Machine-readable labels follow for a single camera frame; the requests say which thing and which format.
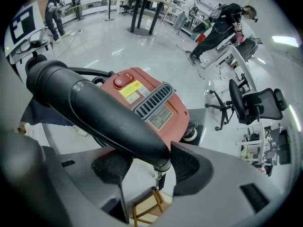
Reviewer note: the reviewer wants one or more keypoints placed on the person's dark trouser leg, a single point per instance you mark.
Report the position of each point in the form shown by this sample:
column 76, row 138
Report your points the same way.
column 45, row 115

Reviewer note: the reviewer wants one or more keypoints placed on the wooden chair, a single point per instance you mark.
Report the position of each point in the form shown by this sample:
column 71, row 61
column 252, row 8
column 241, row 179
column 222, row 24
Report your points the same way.
column 146, row 207

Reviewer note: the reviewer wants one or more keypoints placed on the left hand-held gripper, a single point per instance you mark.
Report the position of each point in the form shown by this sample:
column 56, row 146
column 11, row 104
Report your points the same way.
column 23, row 27

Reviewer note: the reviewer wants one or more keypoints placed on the black padded office chair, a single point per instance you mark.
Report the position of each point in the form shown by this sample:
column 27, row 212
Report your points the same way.
column 247, row 47

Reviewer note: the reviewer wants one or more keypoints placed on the white shelf cart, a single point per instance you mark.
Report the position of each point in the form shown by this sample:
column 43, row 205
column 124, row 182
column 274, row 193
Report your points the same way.
column 262, row 145

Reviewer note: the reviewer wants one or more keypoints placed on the red vacuum cleaner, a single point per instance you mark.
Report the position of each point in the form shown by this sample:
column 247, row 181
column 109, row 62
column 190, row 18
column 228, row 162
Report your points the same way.
column 135, row 79

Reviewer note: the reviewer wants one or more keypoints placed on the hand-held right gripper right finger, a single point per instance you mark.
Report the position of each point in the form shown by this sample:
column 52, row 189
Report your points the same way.
column 213, row 185

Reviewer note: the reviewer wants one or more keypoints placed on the metal pole stand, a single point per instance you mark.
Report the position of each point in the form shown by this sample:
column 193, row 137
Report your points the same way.
column 110, row 3

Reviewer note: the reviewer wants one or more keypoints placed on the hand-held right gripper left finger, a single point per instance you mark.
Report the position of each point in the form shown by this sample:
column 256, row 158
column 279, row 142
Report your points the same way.
column 71, row 178

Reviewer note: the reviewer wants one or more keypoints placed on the white desk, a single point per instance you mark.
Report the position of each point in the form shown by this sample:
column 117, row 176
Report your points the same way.
column 239, row 63

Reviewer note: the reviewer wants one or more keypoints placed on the person's left forearm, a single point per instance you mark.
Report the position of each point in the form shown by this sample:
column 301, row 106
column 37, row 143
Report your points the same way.
column 46, row 1

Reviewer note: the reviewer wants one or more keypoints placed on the green bag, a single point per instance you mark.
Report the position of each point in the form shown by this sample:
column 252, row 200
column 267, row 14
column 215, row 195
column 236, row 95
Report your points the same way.
column 202, row 25

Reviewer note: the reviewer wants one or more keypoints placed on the grey square platform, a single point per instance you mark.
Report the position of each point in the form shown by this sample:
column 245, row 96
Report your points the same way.
column 197, row 119

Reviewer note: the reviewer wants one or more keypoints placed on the person's white shoe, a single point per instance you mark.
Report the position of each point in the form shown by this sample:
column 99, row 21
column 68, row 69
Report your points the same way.
column 81, row 131

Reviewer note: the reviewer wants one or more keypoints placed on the black mesh office chair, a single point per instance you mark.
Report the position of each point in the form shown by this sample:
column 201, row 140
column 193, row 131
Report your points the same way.
column 258, row 105

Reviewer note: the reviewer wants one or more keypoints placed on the wooden table with black legs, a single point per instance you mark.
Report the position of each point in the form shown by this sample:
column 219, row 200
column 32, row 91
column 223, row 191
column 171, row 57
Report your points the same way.
column 146, row 11

